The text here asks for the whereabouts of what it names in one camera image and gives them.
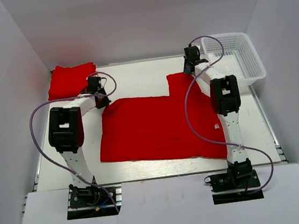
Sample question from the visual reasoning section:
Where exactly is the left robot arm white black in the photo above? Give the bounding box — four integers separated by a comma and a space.
48, 76, 111, 205

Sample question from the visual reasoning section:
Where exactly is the white plastic basket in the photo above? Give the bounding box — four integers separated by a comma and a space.
201, 32, 266, 88

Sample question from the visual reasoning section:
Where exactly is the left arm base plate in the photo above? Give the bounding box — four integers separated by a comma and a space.
67, 188, 118, 221

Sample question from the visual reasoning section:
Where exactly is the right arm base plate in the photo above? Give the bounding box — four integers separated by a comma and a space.
204, 169, 264, 205

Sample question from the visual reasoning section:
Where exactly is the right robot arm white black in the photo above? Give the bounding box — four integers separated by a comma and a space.
183, 44, 253, 188

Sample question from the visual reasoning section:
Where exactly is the folded red t shirt stack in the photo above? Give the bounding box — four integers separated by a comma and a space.
48, 62, 97, 100

